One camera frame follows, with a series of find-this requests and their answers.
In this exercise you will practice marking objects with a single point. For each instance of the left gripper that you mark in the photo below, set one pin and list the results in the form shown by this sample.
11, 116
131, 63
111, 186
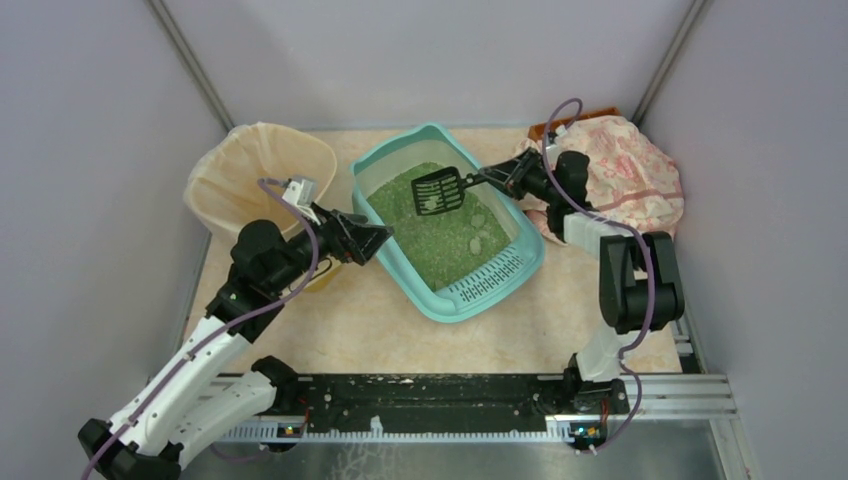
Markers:
341, 232

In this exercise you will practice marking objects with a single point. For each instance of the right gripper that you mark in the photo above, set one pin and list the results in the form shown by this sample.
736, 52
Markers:
518, 177

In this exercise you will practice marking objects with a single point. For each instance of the black litter scoop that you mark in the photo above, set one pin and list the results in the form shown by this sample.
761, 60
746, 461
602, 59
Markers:
448, 185

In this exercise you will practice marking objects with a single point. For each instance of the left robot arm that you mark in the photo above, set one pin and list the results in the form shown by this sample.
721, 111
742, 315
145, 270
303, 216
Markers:
166, 426

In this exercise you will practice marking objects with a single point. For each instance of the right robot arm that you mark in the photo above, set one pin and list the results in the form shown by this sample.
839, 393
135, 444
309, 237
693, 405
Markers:
640, 290

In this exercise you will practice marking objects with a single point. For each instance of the brown wooden box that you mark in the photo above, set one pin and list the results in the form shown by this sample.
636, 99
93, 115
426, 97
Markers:
535, 132

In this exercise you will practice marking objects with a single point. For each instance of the teal litter box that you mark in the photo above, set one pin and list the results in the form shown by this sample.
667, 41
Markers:
428, 256

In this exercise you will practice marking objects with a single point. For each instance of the pink patterned cloth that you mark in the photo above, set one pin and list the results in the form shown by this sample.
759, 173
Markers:
630, 180

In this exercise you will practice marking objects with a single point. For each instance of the bin with beige bag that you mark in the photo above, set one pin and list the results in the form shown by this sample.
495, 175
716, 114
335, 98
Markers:
223, 189

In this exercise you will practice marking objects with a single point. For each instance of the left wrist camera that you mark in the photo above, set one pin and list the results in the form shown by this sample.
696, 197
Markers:
299, 192

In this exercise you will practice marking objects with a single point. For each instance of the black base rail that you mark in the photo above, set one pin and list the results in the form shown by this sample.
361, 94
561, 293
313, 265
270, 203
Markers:
480, 408

